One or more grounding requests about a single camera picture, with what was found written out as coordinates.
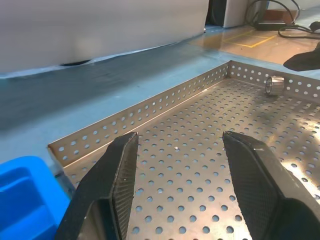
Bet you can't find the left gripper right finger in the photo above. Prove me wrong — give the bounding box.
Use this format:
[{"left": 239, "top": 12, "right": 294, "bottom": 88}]
[{"left": 222, "top": 130, "right": 320, "bottom": 240}]

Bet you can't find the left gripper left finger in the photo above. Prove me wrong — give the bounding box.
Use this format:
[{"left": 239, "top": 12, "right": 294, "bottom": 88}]
[{"left": 55, "top": 131, "right": 140, "bottom": 240}]

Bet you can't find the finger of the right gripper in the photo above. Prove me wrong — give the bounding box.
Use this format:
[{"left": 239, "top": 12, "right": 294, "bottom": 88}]
[{"left": 283, "top": 48, "right": 320, "bottom": 73}]

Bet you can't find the blue compartment tray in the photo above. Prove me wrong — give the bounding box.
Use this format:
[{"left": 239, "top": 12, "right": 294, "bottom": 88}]
[{"left": 0, "top": 155, "right": 76, "bottom": 240}]

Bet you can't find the perforated steel tray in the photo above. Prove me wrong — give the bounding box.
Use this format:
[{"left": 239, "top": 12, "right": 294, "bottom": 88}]
[{"left": 46, "top": 59, "right": 320, "bottom": 240}]

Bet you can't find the metal roller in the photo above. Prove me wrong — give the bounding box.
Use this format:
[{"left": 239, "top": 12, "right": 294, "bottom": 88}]
[{"left": 264, "top": 75, "right": 285, "bottom": 97}]

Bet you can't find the black power adapter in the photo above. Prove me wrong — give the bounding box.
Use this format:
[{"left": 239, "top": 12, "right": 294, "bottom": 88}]
[{"left": 257, "top": 21, "right": 297, "bottom": 31}]

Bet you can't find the brown box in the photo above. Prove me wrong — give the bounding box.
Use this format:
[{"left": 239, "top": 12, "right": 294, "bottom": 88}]
[{"left": 264, "top": 9, "right": 301, "bottom": 25}]

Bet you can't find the white upright panel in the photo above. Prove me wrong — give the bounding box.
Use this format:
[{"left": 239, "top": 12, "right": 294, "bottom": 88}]
[{"left": 223, "top": 0, "right": 253, "bottom": 28}]

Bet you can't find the white backdrop board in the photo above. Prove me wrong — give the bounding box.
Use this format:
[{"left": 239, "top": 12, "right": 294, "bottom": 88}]
[{"left": 0, "top": 0, "right": 211, "bottom": 73}]

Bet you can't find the black cable with plug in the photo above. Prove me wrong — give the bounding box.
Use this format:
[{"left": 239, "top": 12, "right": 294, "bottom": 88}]
[{"left": 278, "top": 21, "right": 320, "bottom": 40}]

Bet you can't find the looped black cable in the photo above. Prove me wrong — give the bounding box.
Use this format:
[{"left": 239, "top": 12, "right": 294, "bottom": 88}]
[{"left": 246, "top": 0, "right": 301, "bottom": 26}]

